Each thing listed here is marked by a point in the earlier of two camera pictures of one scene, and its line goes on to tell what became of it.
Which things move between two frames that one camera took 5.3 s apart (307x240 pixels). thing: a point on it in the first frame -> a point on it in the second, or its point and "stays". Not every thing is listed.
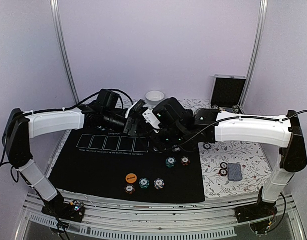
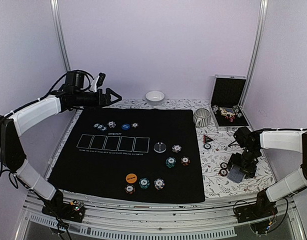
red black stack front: x=129 y=189 stays
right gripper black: x=160 y=145 -> x=250 y=171
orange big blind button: x=131 y=178 stays
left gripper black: x=132 y=126 -> x=101 y=103
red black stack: x=185 y=160 stays
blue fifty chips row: x=101 y=128 stays
